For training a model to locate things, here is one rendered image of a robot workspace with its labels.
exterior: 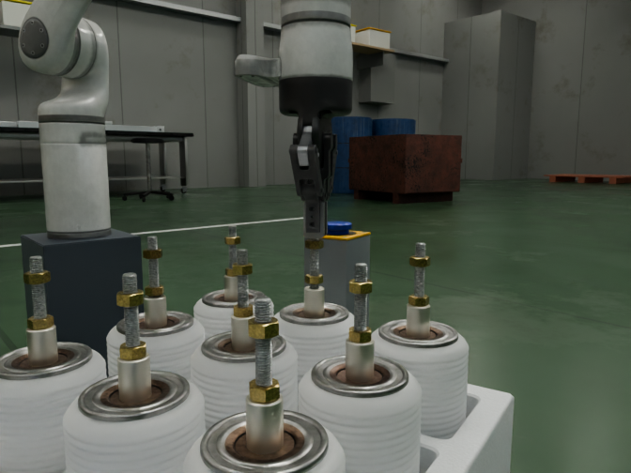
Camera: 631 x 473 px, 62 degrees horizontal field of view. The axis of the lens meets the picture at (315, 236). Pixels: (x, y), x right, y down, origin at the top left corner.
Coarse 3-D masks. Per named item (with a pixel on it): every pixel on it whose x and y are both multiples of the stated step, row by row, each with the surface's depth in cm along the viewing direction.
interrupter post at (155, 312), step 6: (162, 294) 54; (144, 300) 53; (150, 300) 52; (156, 300) 52; (162, 300) 53; (144, 306) 53; (150, 306) 52; (156, 306) 53; (162, 306) 53; (144, 312) 53; (150, 312) 53; (156, 312) 53; (162, 312) 53; (150, 318) 53; (156, 318) 53; (162, 318) 53; (150, 324) 53; (156, 324) 53; (162, 324) 53
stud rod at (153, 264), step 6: (150, 240) 52; (156, 240) 52; (150, 246) 52; (156, 246) 53; (150, 264) 52; (156, 264) 53; (150, 270) 53; (156, 270) 53; (150, 276) 53; (156, 276) 53; (150, 282) 53; (156, 282) 53
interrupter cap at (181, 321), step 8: (168, 312) 57; (176, 312) 57; (120, 320) 54; (144, 320) 55; (168, 320) 55; (176, 320) 55; (184, 320) 54; (192, 320) 54; (120, 328) 51; (144, 328) 52; (152, 328) 53; (160, 328) 52; (168, 328) 52; (176, 328) 51; (184, 328) 52; (144, 336) 50; (152, 336) 50
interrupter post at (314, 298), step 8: (304, 288) 57; (320, 288) 57; (304, 296) 57; (312, 296) 56; (320, 296) 56; (304, 304) 57; (312, 304) 56; (320, 304) 56; (304, 312) 57; (312, 312) 56; (320, 312) 56
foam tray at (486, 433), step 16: (480, 400) 53; (496, 400) 53; (512, 400) 53; (480, 416) 49; (496, 416) 49; (512, 416) 54; (464, 432) 46; (480, 432) 46; (496, 432) 48; (432, 448) 44; (448, 448) 44; (464, 448) 44; (480, 448) 44; (496, 448) 49; (432, 464) 42; (448, 464) 42; (464, 464) 42; (480, 464) 44; (496, 464) 49
